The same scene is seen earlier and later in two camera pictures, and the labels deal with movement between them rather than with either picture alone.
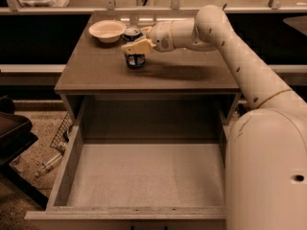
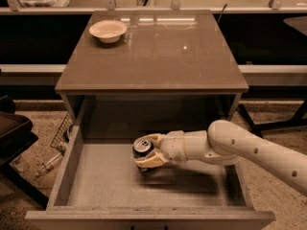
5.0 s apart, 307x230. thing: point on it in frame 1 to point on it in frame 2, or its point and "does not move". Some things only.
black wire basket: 61,137 does not move
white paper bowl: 107,31 does not move
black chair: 16,134 does not move
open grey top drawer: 141,163 does not move
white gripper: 161,35 to 173,146
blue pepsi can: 133,60 to 143,148
